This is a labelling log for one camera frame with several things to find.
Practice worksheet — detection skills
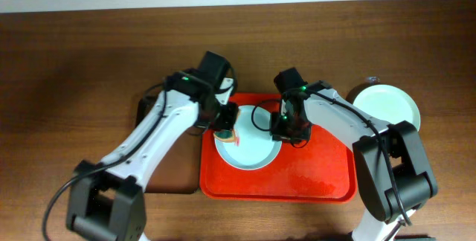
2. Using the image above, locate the red plastic tray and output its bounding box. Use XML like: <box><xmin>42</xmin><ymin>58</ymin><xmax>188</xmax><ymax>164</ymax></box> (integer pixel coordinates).
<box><xmin>200</xmin><ymin>93</ymin><xmax>356</xmax><ymax>203</ymax></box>

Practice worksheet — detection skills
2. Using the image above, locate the green yellow sponge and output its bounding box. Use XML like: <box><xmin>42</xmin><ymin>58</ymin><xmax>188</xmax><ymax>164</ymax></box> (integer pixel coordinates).
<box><xmin>213</xmin><ymin>129</ymin><xmax>239</xmax><ymax>144</ymax></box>

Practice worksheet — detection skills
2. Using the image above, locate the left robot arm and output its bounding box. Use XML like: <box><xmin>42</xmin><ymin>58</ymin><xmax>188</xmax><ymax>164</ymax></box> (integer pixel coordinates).
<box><xmin>66</xmin><ymin>69</ymin><xmax>237</xmax><ymax>241</ymax></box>

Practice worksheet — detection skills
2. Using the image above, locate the pale green plate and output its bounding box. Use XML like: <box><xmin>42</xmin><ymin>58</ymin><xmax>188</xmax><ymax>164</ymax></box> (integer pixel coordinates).
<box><xmin>353</xmin><ymin>84</ymin><xmax>421</xmax><ymax>131</ymax></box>

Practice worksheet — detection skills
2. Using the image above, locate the black shallow water tray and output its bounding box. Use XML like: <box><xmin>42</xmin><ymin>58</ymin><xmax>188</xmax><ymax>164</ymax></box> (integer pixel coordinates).
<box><xmin>135</xmin><ymin>94</ymin><xmax>204</xmax><ymax>195</ymax></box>

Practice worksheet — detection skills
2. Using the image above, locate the pale blue plate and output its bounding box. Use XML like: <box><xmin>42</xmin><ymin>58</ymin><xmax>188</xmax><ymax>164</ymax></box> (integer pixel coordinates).
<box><xmin>213</xmin><ymin>105</ymin><xmax>282</xmax><ymax>170</ymax></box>

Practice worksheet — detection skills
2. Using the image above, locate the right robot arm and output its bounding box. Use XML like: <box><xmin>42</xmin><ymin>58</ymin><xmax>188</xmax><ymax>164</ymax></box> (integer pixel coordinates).
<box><xmin>269</xmin><ymin>80</ymin><xmax>438</xmax><ymax>240</ymax></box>

